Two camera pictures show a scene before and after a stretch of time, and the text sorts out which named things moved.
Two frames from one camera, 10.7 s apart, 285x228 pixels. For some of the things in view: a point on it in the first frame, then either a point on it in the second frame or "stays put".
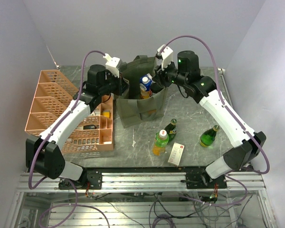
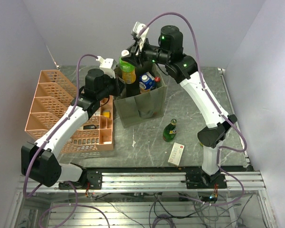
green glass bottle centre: (171, 129) stays put
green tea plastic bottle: (161, 141) -> (128, 76)
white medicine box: (176, 154) stays put
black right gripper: (160, 76) -> (136, 56)
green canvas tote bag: (132, 109) stays put
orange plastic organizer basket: (54, 92) stays put
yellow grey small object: (106, 113) stays put
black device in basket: (89, 127) stays put
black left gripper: (122, 85) -> (118, 86)
